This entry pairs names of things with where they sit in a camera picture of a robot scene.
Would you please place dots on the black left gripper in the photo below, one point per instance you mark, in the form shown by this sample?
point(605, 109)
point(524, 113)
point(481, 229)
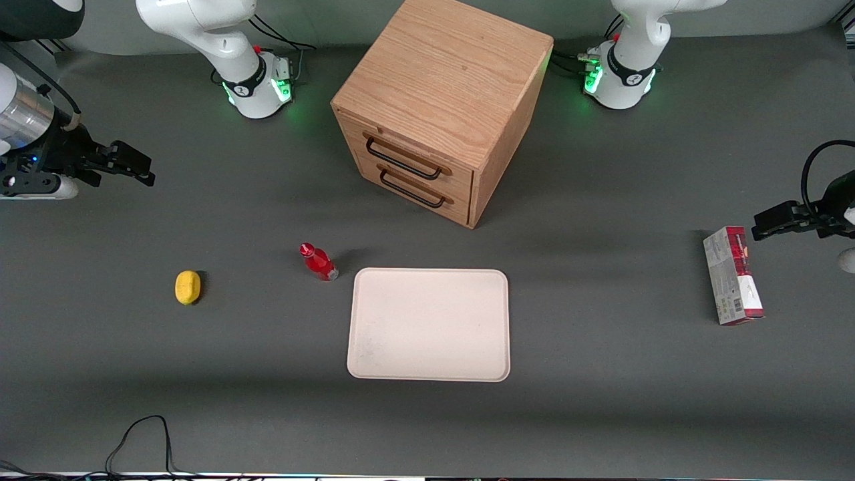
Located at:
point(820, 219)

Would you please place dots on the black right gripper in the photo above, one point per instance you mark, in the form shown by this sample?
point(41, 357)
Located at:
point(65, 151)

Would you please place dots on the red coke bottle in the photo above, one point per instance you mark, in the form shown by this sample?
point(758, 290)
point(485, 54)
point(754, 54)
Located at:
point(319, 263)

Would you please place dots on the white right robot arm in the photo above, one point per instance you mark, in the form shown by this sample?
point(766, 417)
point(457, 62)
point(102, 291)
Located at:
point(200, 27)

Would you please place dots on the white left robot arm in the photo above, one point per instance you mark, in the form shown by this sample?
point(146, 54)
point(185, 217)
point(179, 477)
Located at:
point(634, 67)

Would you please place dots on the cream plastic tray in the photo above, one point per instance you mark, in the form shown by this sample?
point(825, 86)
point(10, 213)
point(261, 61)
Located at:
point(431, 324)

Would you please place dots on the red grey carton box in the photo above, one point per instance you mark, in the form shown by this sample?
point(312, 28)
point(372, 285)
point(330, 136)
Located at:
point(731, 277)

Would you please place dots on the yellow lemon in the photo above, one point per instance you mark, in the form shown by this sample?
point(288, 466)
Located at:
point(188, 287)

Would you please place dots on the wooden drawer cabinet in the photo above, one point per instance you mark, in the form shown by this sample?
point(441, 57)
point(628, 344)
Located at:
point(441, 80)

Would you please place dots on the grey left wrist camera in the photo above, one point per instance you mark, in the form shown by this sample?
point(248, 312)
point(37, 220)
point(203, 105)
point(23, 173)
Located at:
point(848, 260)

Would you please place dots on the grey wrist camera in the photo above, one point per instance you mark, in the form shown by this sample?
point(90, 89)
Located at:
point(40, 187)
point(848, 260)

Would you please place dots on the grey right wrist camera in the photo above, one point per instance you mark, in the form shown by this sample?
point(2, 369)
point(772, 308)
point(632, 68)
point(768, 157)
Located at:
point(40, 187)

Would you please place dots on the dark frame rail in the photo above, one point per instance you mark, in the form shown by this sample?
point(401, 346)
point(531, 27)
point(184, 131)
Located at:
point(50, 47)

